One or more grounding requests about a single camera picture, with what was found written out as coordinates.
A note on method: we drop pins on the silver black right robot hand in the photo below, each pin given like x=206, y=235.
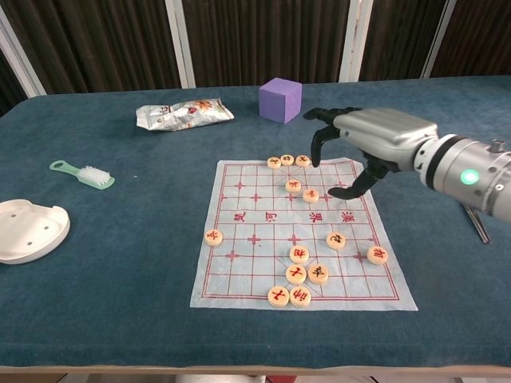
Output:
x=383, y=131

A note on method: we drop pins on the wooden chess piece red character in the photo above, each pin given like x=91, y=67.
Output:
x=300, y=297
x=278, y=297
x=311, y=195
x=299, y=254
x=213, y=238
x=296, y=273
x=294, y=186

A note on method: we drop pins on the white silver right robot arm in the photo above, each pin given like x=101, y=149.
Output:
x=451, y=159

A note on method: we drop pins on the wooden chess piece black character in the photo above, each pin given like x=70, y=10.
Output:
x=318, y=273
x=303, y=160
x=377, y=255
x=274, y=163
x=335, y=240
x=287, y=160

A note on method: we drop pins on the Chinese chess board sheet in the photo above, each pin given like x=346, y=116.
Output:
x=247, y=279

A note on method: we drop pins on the dark brown slatted partition panel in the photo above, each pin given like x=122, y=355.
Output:
x=263, y=40
x=100, y=40
x=399, y=36
x=479, y=32

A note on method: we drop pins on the purple foam cube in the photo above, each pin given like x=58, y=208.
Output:
x=279, y=99

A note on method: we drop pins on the crumpled silver snack bag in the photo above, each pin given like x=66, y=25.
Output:
x=179, y=115

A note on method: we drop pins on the white round plastic tray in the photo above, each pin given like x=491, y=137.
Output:
x=28, y=231

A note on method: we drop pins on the white partition frame post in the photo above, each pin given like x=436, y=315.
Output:
x=20, y=56
x=356, y=40
x=438, y=40
x=180, y=44

